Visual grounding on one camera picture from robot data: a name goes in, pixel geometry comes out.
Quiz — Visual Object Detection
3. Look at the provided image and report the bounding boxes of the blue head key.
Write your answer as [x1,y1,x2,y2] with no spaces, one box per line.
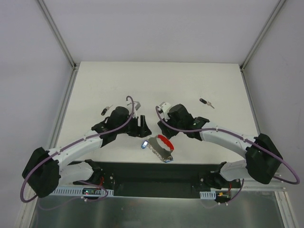
[141,140,149,149]

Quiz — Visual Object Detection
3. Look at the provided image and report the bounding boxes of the keyring with red tag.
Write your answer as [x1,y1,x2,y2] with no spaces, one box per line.
[147,134,174,163]

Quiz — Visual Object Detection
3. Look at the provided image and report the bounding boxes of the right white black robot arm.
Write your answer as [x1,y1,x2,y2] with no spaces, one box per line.
[155,102,283,189]

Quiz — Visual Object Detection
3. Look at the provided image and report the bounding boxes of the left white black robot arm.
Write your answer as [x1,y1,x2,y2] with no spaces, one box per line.
[22,106,152,198]

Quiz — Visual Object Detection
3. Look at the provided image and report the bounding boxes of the small silver key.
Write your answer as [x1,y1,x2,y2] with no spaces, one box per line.
[101,106,112,116]

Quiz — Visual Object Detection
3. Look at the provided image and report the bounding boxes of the black head silver key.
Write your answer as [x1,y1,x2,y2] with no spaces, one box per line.
[199,98,215,109]

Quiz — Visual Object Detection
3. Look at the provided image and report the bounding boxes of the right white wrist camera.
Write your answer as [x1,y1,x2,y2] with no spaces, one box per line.
[158,102,172,121]

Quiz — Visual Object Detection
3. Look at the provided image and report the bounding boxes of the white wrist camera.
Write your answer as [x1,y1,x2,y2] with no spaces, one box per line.
[126,100,141,118]
[158,102,172,121]

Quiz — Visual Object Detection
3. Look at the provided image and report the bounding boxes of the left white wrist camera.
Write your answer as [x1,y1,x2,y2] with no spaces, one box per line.
[126,100,141,118]

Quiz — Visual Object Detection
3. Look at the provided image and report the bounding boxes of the left aluminium table rail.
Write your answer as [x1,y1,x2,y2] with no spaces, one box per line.
[45,66,79,149]

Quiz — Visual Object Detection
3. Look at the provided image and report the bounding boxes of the aluminium table rail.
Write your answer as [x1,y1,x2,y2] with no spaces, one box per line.
[45,66,79,149]
[241,70,285,192]

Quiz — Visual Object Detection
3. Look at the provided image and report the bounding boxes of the right white cable duct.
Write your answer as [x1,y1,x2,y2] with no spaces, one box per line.
[199,190,217,200]

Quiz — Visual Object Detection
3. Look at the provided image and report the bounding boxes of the right aluminium table rail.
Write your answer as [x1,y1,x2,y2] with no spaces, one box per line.
[241,70,285,192]

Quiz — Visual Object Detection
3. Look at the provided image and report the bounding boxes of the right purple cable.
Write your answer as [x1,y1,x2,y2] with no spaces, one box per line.
[155,105,300,205]

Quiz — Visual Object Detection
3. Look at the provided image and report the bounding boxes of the left aluminium frame post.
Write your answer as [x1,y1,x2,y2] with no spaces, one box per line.
[35,0,77,70]

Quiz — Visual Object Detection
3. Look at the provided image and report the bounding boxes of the aluminium frame post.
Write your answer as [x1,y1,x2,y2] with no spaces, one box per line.
[240,0,287,73]
[35,0,77,70]

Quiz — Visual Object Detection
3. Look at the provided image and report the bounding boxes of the right aluminium frame post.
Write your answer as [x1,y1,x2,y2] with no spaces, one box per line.
[240,0,287,73]

